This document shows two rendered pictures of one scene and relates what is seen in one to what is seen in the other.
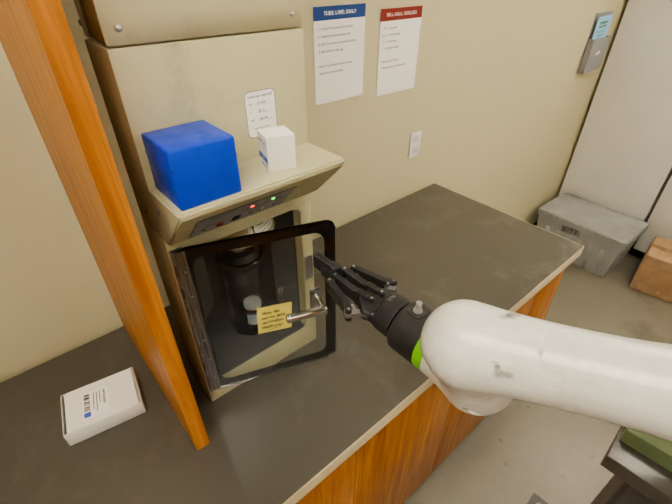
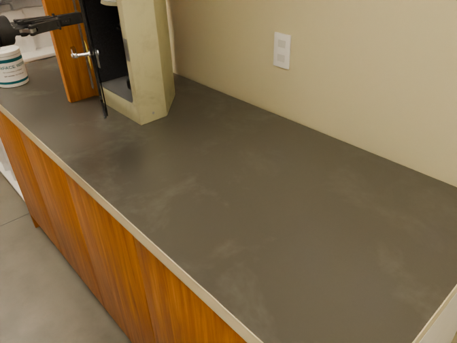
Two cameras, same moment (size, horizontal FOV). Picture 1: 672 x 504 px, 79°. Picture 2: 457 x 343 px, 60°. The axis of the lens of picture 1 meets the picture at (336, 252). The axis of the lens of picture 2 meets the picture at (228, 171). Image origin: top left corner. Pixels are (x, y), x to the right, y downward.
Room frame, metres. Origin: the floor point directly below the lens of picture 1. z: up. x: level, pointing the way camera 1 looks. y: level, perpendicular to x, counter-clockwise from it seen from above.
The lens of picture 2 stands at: (1.07, -1.20, 1.56)
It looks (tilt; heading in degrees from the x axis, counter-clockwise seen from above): 33 degrees down; 89
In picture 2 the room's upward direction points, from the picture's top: 2 degrees counter-clockwise
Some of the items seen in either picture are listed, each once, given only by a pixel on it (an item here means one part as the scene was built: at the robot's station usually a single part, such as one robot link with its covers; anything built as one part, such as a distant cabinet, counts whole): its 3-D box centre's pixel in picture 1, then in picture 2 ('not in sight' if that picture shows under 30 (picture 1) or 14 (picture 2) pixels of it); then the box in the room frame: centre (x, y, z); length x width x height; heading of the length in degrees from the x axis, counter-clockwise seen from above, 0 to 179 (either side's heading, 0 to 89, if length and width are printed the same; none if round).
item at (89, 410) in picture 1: (103, 403); not in sight; (0.56, 0.55, 0.96); 0.16 x 0.12 x 0.04; 122
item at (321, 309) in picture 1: (305, 308); (79, 52); (0.63, 0.06, 1.20); 0.10 x 0.05 x 0.03; 111
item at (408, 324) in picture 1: (416, 329); not in sight; (0.46, -0.13, 1.31); 0.09 x 0.06 x 0.12; 131
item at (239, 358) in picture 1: (269, 311); (87, 47); (0.63, 0.14, 1.19); 0.30 x 0.01 x 0.40; 111
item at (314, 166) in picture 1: (257, 198); not in sight; (0.64, 0.14, 1.46); 0.32 x 0.11 x 0.10; 131
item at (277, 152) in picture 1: (276, 148); not in sight; (0.67, 0.10, 1.54); 0.05 x 0.05 x 0.06; 26
